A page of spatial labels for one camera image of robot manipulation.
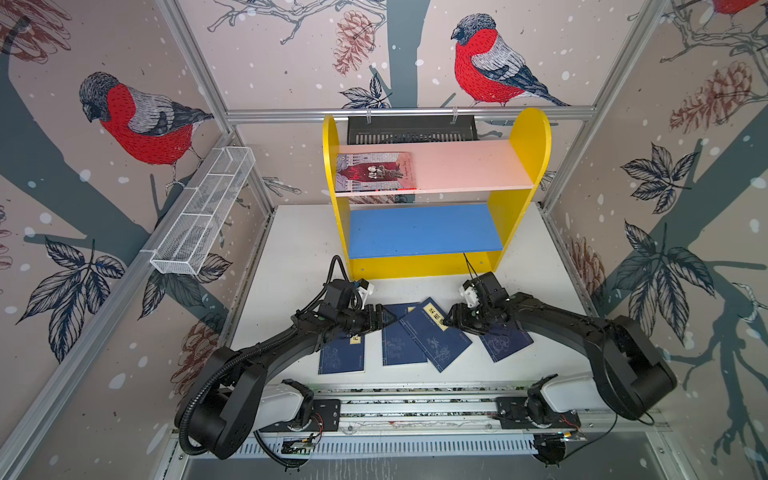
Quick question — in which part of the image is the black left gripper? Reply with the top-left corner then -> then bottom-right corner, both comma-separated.
336,303 -> 398,335

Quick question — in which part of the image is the red silver illustrated book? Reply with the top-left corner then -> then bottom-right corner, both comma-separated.
335,152 -> 417,193

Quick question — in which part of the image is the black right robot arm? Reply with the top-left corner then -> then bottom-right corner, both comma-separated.
444,272 -> 677,424

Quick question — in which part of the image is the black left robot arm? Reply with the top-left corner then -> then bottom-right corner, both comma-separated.
174,279 -> 397,459

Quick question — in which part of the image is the navy book leftmost yellow label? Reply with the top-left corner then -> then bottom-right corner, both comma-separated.
318,335 -> 365,375

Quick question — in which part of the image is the yellow blue pink bookshelf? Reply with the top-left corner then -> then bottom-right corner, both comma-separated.
323,108 -> 552,280

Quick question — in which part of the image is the black slotted vent box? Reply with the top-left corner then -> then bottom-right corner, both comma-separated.
347,115 -> 478,145

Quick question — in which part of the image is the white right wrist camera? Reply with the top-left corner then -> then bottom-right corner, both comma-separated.
459,280 -> 480,309

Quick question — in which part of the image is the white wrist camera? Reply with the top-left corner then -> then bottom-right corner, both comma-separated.
459,280 -> 480,309
353,279 -> 375,309

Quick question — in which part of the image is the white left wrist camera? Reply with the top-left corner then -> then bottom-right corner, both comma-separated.
353,279 -> 375,309

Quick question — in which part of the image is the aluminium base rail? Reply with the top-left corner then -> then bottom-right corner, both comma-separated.
232,383 -> 671,459

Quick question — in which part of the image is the white wire mesh tray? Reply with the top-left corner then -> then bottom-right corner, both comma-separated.
150,146 -> 255,275

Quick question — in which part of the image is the black corrugated cable conduit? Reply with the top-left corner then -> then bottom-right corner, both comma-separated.
178,254 -> 352,457

